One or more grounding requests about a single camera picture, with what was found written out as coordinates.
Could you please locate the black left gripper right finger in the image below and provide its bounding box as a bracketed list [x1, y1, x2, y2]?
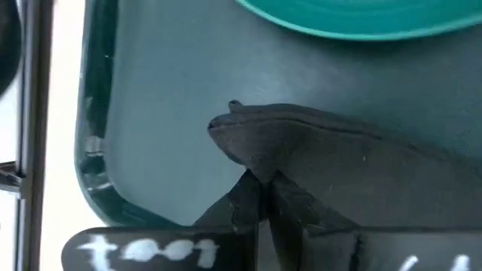
[267, 170, 482, 271]

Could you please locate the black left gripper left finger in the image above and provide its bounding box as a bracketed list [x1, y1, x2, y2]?
[61, 169, 262, 271]

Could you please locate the black cloth napkin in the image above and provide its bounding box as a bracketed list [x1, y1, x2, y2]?
[206, 99, 482, 231]

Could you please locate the green round plate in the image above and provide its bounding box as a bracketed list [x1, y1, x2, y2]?
[235, 0, 482, 42]

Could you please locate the dark green plastic tray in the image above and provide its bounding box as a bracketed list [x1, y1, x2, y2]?
[74, 0, 482, 231]

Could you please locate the black aluminium table frame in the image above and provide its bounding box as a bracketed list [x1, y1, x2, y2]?
[0, 0, 56, 271]

